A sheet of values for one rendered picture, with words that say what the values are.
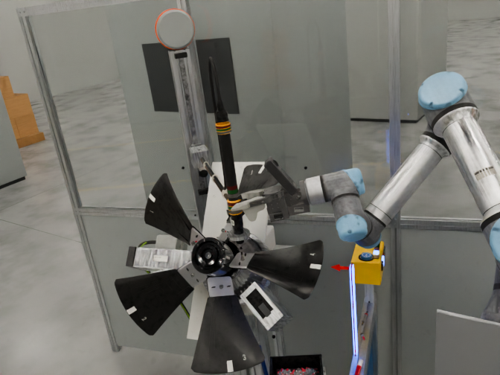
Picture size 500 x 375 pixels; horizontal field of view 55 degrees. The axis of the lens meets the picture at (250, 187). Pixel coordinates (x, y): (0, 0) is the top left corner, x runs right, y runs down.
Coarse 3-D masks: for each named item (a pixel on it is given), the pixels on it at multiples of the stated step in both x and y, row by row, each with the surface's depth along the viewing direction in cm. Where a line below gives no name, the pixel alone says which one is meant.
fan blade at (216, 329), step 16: (208, 304) 149; (224, 304) 151; (208, 320) 147; (224, 320) 149; (240, 320) 151; (208, 336) 146; (224, 336) 147; (240, 336) 149; (208, 352) 144; (224, 352) 145; (240, 352) 146; (256, 352) 148; (192, 368) 142; (208, 368) 143; (224, 368) 143; (240, 368) 144
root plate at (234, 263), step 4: (236, 256) 157; (240, 256) 156; (244, 256) 156; (248, 256) 156; (252, 256) 156; (232, 260) 154; (236, 260) 154; (240, 260) 154; (244, 260) 154; (248, 260) 153; (232, 264) 152; (236, 264) 152; (240, 264) 152; (244, 264) 151; (244, 268) 150
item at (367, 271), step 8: (360, 248) 174; (360, 256) 169; (360, 264) 165; (368, 264) 164; (376, 264) 163; (360, 272) 167; (368, 272) 166; (376, 272) 165; (360, 280) 168; (368, 280) 167; (376, 280) 166
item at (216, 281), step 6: (210, 282) 153; (216, 282) 154; (222, 282) 155; (228, 282) 156; (210, 288) 152; (216, 288) 153; (222, 288) 154; (228, 288) 155; (210, 294) 151; (216, 294) 152; (222, 294) 153; (228, 294) 154
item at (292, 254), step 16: (320, 240) 153; (256, 256) 154; (272, 256) 152; (288, 256) 151; (304, 256) 149; (320, 256) 147; (256, 272) 146; (272, 272) 145; (288, 272) 144; (304, 272) 143; (288, 288) 140; (304, 288) 140
